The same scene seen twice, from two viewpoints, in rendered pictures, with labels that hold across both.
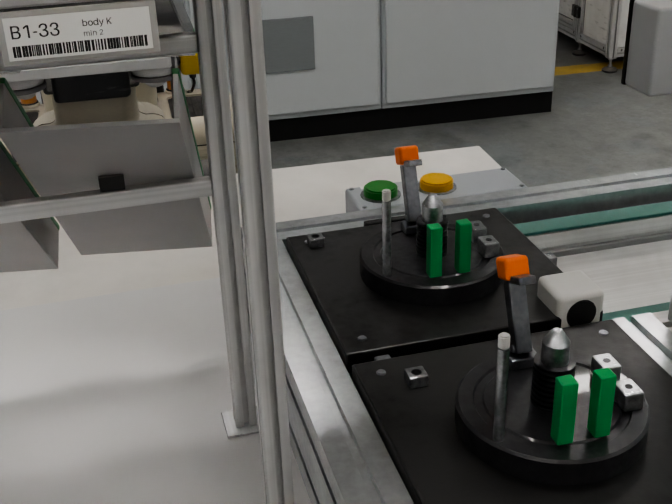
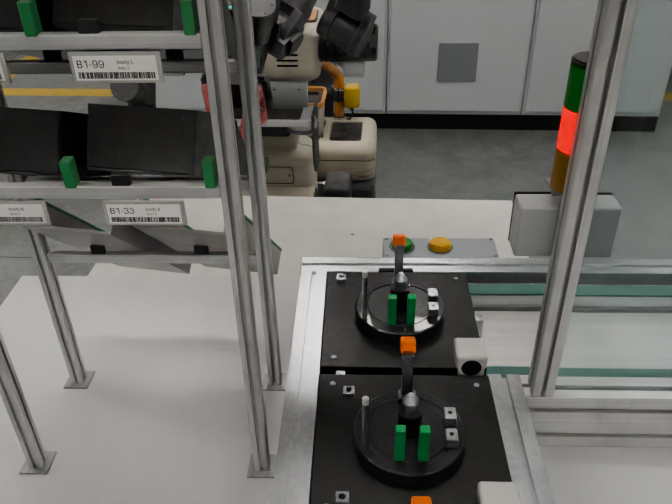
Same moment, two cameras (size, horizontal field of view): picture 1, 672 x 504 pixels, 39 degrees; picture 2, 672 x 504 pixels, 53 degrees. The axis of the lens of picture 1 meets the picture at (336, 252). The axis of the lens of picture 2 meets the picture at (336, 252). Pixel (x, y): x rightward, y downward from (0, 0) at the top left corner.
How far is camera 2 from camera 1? 0.34 m
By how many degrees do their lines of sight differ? 16
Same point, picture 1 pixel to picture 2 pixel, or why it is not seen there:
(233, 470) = not seen: hidden behind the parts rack
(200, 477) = (237, 412)
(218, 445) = not seen: hidden behind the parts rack
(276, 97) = (444, 98)
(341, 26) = (498, 52)
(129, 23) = (169, 211)
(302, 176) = (384, 207)
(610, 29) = not seen: outside the picture
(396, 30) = (540, 59)
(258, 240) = (243, 317)
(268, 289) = (249, 342)
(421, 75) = (554, 94)
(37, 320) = (191, 287)
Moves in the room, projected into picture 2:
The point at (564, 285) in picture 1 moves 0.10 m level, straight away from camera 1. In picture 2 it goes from (465, 348) to (490, 310)
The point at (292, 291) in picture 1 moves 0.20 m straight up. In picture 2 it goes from (314, 312) to (310, 204)
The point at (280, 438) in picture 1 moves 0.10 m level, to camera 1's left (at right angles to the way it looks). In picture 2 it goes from (257, 415) to (188, 401)
